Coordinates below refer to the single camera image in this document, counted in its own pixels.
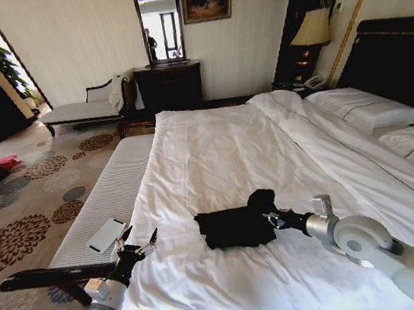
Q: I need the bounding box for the white chaise longue dark frame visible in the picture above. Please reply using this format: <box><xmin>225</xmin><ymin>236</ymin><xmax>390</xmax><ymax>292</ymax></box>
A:
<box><xmin>37</xmin><ymin>74</ymin><xmax>143</xmax><ymax>149</ymax></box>

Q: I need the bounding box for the white flat card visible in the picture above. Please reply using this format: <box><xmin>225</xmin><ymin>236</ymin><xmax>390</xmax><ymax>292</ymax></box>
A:
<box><xmin>85</xmin><ymin>216</ymin><xmax>131</xmax><ymax>256</ymax></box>

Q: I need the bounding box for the green potted plant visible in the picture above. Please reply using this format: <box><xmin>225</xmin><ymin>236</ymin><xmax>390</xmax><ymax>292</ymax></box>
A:
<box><xmin>0</xmin><ymin>25</ymin><xmax>40</xmax><ymax>116</ymax></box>

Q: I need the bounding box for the person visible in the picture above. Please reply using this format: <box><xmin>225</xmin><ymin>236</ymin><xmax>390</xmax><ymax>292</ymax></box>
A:
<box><xmin>144</xmin><ymin>26</ymin><xmax>161</xmax><ymax>63</ymax></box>

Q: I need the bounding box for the dark wooden dresser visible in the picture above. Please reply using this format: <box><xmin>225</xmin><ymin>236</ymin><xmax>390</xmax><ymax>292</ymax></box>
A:
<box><xmin>133</xmin><ymin>58</ymin><xmax>209</xmax><ymax>120</ymax></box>

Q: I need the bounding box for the table lamp cream shade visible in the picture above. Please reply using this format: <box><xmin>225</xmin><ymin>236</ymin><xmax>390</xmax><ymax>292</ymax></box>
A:
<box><xmin>285</xmin><ymin>7</ymin><xmax>340</xmax><ymax>85</ymax></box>

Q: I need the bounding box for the white desk telephone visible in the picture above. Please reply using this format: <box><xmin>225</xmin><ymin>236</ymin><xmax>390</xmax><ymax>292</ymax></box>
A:
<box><xmin>301</xmin><ymin>73</ymin><xmax>332</xmax><ymax>91</ymax></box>

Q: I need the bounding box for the black garment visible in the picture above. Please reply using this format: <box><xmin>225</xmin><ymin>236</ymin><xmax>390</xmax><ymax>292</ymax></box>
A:
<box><xmin>191</xmin><ymin>186</ymin><xmax>284</xmax><ymax>258</ymax></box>

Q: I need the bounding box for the white bed duvet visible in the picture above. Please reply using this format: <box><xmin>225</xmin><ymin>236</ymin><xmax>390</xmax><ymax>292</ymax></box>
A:
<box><xmin>79</xmin><ymin>69</ymin><xmax>414</xmax><ymax>310</ymax></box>

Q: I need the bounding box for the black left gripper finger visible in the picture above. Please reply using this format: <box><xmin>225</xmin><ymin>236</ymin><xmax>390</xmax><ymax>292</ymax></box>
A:
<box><xmin>136</xmin><ymin>226</ymin><xmax>163</xmax><ymax>257</ymax></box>
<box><xmin>110</xmin><ymin>224</ymin><xmax>137</xmax><ymax>254</ymax></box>

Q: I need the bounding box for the white ribbed bed-end bench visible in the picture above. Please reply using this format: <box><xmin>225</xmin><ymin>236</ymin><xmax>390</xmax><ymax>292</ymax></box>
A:
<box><xmin>0</xmin><ymin>133</ymin><xmax>180</xmax><ymax>310</ymax></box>

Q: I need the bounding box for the red item on carpet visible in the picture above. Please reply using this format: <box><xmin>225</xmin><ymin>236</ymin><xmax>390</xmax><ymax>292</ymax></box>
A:
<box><xmin>0</xmin><ymin>151</ymin><xmax>25</xmax><ymax>174</ymax></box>

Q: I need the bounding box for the dark nightstand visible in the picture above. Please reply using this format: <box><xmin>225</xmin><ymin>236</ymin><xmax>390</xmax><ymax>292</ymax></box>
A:
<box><xmin>271</xmin><ymin>72</ymin><xmax>335</xmax><ymax>103</ymax></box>

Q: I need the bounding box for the dark padded headboard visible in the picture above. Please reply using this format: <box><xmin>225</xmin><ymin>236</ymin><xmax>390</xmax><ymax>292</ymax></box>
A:
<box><xmin>328</xmin><ymin>12</ymin><xmax>414</xmax><ymax>140</ymax></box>

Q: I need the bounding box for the dark framed standing mirror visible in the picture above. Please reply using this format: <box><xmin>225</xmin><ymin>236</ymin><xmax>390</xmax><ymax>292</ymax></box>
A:
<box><xmin>130</xmin><ymin>0</ymin><xmax>192</xmax><ymax>71</ymax></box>

